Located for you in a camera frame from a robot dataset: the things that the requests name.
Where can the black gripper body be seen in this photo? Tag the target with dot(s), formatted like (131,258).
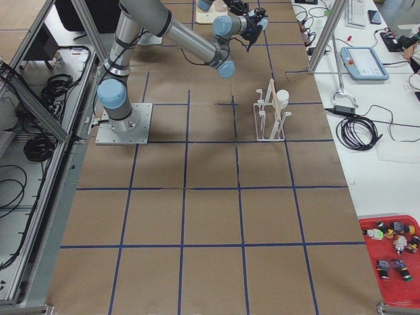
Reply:
(252,25)
(235,5)

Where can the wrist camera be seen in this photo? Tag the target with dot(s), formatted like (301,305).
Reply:
(259,13)

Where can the red parts tray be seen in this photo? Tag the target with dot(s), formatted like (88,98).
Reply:
(393,246)

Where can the beige plastic tray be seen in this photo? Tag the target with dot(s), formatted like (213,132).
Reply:
(208,17)

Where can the black smartphone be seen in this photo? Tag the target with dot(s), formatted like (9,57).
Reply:
(374,17)

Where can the white plastic cup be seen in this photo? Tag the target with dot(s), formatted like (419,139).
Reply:
(283,98)

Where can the white keyboard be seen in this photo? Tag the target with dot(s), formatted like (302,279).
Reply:
(356,14)

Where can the white wire cup rack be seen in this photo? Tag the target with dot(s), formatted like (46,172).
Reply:
(269,119)

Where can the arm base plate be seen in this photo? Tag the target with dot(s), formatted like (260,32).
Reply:
(133,130)

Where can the teach pendant tablet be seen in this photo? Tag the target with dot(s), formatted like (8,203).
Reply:
(363,64)

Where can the light blue cup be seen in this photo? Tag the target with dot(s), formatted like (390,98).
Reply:
(263,23)

